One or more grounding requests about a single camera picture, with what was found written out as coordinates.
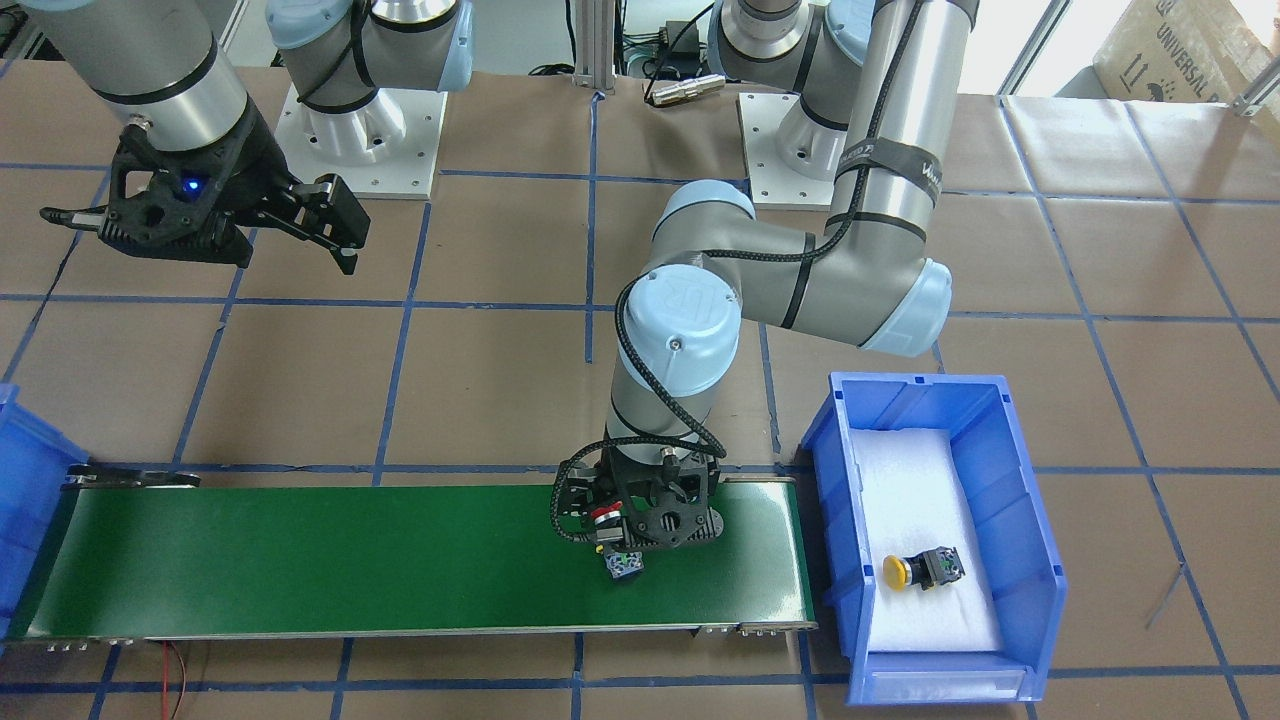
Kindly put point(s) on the red push button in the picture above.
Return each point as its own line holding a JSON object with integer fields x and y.
{"x": 609, "y": 526}

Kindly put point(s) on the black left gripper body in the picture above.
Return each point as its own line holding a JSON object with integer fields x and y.
{"x": 578, "y": 497}

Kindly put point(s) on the blue bin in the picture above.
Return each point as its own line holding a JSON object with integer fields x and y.
{"x": 35, "y": 457}
{"x": 1016, "y": 544}

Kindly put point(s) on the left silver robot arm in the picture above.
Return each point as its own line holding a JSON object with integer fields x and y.
{"x": 885, "y": 77}

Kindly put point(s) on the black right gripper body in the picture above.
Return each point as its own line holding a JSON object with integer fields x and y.
{"x": 252, "y": 168}

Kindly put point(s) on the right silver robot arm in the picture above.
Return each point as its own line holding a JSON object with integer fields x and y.
{"x": 156, "y": 62}

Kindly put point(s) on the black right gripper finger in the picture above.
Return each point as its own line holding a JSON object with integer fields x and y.
{"x": 325, "y": 212}
{"x": 91, "y": 220}

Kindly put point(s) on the cardboard box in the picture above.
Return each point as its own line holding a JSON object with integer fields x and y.
{"x": 1187, "y": 51}

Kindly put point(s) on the green conveyor belt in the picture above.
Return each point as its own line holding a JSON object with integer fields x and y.
{"x": 308, "y": 562}

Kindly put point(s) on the white foam pad bin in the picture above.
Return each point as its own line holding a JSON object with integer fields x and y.
{"x": 913, "y": 501}

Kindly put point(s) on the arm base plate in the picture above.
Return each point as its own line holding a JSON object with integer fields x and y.
{"x": 791, "y": 159}
{"x": 386, "y": 150}

